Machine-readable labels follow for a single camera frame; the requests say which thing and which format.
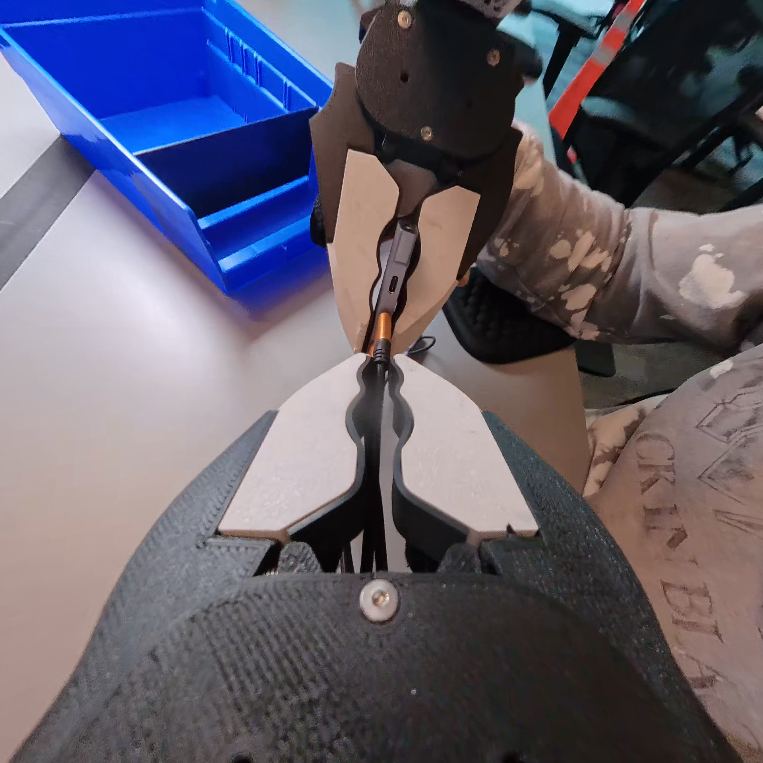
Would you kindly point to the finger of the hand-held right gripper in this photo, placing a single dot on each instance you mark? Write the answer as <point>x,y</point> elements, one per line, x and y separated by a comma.
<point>357,226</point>
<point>444,250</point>

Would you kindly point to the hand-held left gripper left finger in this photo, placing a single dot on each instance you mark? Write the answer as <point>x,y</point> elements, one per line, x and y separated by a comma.
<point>298,465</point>

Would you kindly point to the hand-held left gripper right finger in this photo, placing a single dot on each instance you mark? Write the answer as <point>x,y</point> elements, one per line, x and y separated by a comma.
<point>465,465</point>

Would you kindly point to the person's right forearm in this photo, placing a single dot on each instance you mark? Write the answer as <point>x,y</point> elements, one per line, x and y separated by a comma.
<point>626,256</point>

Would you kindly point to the black textured wrist pad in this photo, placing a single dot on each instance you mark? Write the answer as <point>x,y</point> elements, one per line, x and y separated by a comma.
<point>506,328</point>

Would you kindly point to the blue plastic bin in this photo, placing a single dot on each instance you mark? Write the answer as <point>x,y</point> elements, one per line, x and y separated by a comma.
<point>179,119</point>

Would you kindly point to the black office chair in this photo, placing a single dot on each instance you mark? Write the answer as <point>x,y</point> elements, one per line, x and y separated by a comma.
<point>673,89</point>

